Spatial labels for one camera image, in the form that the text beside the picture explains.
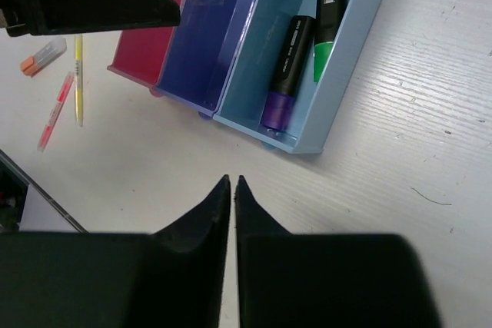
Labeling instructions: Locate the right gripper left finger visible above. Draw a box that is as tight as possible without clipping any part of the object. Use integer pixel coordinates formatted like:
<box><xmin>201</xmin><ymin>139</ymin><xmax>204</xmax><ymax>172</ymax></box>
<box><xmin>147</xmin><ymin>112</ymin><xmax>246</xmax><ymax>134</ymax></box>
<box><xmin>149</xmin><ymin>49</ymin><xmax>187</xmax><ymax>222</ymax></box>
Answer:
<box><xmin>1</xmin><ymin>177</ymin><xmax>231</xmax><ymax>327</ymax></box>

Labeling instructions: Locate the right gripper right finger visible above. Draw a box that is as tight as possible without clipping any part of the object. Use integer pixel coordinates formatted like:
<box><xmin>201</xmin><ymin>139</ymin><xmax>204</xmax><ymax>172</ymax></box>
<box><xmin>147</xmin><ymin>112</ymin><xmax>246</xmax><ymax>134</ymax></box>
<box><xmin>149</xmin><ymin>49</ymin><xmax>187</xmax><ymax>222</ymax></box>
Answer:
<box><xmin>234</xmin><ymin>178</ymin><xmax>442</xmax><ymax>327</ymax></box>

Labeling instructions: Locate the orange clear highlighter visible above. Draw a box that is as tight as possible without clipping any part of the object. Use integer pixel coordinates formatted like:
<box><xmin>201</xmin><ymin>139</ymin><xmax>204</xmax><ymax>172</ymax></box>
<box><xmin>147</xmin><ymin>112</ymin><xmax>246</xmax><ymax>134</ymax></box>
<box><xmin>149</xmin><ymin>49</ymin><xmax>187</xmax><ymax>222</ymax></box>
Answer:
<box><xmin>20</xmin><ymin>36</ymin><xmax>67</xmax><ymax>77</ymax></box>

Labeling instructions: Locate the yellow thin pen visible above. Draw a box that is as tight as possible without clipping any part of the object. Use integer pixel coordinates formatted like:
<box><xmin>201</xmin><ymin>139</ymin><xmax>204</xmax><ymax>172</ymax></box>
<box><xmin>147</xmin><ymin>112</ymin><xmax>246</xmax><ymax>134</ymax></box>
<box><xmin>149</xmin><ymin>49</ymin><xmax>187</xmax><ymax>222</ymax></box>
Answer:
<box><xmin>75</xmin><ymin>34</ymin><xmax>84</xmax><ymax>127</ymax></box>

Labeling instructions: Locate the purple black highlighter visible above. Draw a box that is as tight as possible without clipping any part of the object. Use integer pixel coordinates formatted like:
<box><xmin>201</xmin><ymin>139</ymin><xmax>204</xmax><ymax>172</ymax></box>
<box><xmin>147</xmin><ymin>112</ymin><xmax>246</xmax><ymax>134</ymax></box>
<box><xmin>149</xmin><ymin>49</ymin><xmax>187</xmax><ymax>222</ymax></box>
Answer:
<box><xmin>261</xmin><ymin>15</ymin><xmax>315</xmax><ymax>131</ymax></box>

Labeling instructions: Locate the green black highlighter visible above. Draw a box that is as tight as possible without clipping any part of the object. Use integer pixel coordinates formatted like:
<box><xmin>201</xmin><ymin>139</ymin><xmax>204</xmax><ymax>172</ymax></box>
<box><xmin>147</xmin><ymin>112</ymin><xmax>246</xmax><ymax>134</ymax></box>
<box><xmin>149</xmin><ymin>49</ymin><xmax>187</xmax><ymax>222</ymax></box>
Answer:
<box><xmin>314</xmin><ymin>0</ymin><xmax>347</xmax><ymax>83</ymax></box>

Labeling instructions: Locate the pink thin pen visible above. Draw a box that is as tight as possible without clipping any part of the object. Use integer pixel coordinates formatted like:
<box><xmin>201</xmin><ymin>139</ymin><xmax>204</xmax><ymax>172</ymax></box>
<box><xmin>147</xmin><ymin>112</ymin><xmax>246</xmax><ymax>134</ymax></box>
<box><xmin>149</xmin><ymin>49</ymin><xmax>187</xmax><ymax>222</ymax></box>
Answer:
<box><xmin>38</xmin><ymin>71</ymin><xmax>75</xmax><ymax>152</ymax></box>

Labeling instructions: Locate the pink drawer box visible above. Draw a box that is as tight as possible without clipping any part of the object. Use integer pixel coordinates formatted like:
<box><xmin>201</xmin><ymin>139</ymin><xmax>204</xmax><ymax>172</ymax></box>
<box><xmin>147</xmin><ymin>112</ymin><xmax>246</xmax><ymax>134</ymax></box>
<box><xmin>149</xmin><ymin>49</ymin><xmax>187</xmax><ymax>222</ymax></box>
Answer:
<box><xmin>108</xmin><ymin>0</ymin><xmax>182</xmax><ymax>96</ymax></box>

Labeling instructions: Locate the light blue drawer box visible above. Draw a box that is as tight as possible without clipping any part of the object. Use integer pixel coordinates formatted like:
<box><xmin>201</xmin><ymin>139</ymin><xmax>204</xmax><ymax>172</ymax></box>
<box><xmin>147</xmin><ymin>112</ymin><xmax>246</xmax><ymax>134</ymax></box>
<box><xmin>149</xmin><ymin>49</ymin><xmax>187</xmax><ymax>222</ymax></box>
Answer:
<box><xmin>214</xmin><ymin>0</ymin><xmax>382</xmax><ymax>154</ymax></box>

